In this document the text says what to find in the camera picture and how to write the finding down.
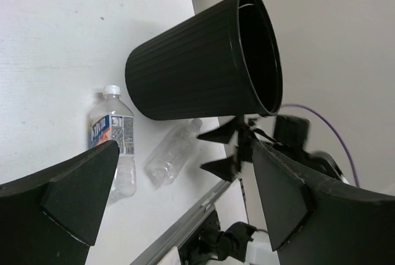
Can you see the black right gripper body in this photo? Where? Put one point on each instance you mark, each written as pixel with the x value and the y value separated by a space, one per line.
pixel 289 137

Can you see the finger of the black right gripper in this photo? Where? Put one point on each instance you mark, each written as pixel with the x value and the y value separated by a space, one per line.
pixel 226 169
pixel 223 134

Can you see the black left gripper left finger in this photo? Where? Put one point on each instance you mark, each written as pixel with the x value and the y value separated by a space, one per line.
pixel 53 216

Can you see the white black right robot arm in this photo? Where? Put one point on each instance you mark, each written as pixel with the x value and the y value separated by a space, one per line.
pixel 318 160

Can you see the white cap labelled bottle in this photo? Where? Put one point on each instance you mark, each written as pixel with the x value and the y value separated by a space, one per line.
pixel 111 119

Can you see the black ribbed plastic bin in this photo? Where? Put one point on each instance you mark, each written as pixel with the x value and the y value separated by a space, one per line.
pixel 224 61

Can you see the aluminium table edge rail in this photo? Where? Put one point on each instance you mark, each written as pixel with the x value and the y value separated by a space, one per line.
pixel 225 198

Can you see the clear unlabelled plastic bottle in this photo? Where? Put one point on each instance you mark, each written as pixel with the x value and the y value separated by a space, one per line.
pixel 168 158

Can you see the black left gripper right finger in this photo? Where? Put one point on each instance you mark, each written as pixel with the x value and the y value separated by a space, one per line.
pixel 312 218

